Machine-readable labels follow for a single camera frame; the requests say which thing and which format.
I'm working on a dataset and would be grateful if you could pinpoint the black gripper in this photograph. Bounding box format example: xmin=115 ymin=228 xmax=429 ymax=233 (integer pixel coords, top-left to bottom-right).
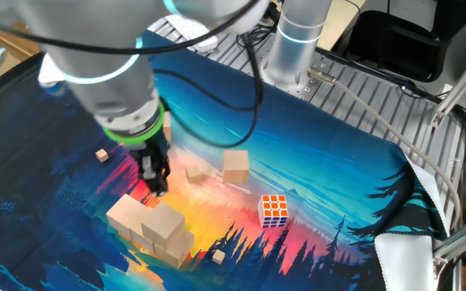
xmin=129 ymin=132 xmax=172 ymax=198

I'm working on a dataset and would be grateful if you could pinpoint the large wooden cube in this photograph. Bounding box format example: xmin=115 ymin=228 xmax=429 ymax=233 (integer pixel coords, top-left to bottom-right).
xmin=141 ymin=200 xmax=186 ymax=250
xmin=105 ymin=193 xmax=153 ymax=239
xmin=162 ymin=111 xmax=172 ymax=143
xmin=129 ymin=226 xmax=156 ymax=255
xmin=221 ymin=150 xmax=251 ymax=185
xmin=153 ymin=228 xmax=196 ymax=270

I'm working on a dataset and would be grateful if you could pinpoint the black office chair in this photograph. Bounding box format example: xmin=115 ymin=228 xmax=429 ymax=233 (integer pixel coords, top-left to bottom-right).
xmin=345 ymin=8 xmax=455 ymax=83

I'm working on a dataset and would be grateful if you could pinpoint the forest sunset printed cloth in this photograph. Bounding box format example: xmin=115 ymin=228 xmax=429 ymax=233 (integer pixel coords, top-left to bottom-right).
xmin=0 ymin=30 xmax=455 ymax=291

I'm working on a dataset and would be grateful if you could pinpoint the gray base cable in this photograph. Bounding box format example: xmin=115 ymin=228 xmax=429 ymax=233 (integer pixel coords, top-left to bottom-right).
xmin=306 ymin=66 xmax=464 ymax=234

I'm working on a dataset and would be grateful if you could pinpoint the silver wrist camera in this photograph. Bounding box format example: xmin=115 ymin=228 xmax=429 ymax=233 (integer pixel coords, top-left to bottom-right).
xmin=37 ymin=52 xmax=69 ymax=97

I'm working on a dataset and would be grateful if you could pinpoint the aluminium frame bar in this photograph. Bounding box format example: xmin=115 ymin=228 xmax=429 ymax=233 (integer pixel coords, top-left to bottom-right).
xmin=430 ymin=47 xmax=466 ymax=129
xmin=432 ymin=209 xmax=466 ymax=280

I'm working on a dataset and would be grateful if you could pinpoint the green flange ring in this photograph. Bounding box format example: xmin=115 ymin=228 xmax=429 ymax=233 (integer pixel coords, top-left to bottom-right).
xmin=102 ymin=100 xmax=166 ymax=146

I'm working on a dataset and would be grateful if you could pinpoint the Rubik's cube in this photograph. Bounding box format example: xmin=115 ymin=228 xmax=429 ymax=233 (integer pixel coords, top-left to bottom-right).
xmin=256 ymin=194 xmax=290 ymax=230

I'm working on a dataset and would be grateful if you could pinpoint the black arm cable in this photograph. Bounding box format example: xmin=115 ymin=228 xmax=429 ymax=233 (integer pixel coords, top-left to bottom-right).
xmin=0 ymin=0 xmax=282 ymax=150

